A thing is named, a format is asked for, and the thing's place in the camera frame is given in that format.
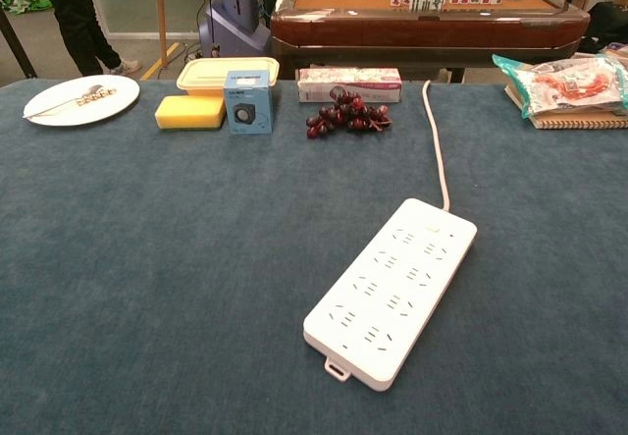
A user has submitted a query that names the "white round plate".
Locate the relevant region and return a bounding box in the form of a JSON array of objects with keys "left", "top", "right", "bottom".
[{"left": 22, "top": 74, "right": 141, "bottom": 128}]

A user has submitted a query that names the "metal spoon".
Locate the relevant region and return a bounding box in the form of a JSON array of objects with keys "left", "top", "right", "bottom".
[{"left": 23, "top": 84, "right": 105, "bottom": 121}]

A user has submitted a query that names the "black bag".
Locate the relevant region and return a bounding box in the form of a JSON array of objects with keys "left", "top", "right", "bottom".
[{"left": 581, "top": 1, "right": 628, "bottom": 56}]

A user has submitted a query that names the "floral cling film box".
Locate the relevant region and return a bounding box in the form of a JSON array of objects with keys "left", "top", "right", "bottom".
[{"left": 296, "top": 67, "right": 403, "bottom": 104}]

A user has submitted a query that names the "beaded bracelet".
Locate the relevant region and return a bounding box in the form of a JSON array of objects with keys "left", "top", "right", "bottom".
[{"left": 76, "top": 87, "right": 119, "bottom": 108}]

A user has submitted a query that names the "wooden post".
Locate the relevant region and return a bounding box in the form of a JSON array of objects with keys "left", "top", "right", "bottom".
[{"left": 153, "top": 0, "right": 170, "bottom": 69}]

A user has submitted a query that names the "blue speaker carton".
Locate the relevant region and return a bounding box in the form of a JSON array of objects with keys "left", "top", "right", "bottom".
[{"left": 223, "top": 70, "right": 275, "bottom": 136}]

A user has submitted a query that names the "brown spiral notebook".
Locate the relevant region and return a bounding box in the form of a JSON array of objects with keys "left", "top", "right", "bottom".
[{"left": 504, "top": 83, "right": 628, "bottom": 131}]

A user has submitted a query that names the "green cloth pile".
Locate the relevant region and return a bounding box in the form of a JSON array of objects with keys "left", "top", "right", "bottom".
[{"left": 0, "top": 0, "right": 53, "bottom": 15}]

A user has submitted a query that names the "white power cable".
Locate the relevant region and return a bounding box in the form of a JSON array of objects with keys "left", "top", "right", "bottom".
[{"left": 421, "top": 80, "right": 451, "bottom": 211}]

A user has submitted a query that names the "yellow lunch box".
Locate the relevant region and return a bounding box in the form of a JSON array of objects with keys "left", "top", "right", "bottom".
[{"left": 176, "top": 56, "right": 281, "bottom": 98}]

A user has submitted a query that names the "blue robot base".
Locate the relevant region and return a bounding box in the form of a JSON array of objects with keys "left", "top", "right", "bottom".
[{"left": 198, "top": 0, "right": 273, "bottom": 59}]

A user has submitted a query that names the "black slanted pole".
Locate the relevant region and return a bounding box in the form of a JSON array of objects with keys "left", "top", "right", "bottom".
[{"left": 0, "top": 7, "right": 38, "bottom": 81}]

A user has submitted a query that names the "yellow sponge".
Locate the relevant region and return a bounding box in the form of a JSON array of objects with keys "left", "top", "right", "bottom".
[{"left": 154, "top": 94, "right": 227, "bottom": 133}]

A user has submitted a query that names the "person in black trousers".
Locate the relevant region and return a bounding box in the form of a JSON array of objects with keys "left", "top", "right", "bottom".
[{"left": 34, "top": 0, "right": 142, "bottom": 78}]

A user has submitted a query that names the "teal snack bag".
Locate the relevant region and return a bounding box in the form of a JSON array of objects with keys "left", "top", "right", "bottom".
[{"left": 492, "top": 53, "right": 628, "bottom": 120}]

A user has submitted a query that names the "brown mahjong table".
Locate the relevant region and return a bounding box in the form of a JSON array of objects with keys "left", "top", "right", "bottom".
[{"left": 269, "top": 0, "right": 592, "bottom": 83}]

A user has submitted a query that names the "black floor cable bundle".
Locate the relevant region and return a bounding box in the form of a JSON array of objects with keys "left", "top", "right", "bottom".
[{"left": 182, "top": 40, "right": 218, "bottom": 62}]

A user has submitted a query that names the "white power strip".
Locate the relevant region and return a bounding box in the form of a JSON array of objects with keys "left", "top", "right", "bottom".
[{"left": 302, "top": 197, "right": 479, "bottom": 392}]

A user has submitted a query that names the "dark red grape bunch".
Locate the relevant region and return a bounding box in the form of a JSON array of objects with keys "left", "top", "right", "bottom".
[{"left": 305, "top": 88, "right": 393, "bottom": 139}]

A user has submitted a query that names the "blue table cloth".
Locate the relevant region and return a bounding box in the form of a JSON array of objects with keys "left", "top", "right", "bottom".
[{"left": 0, "top": 79, "right": 628, "bottom": 435}]

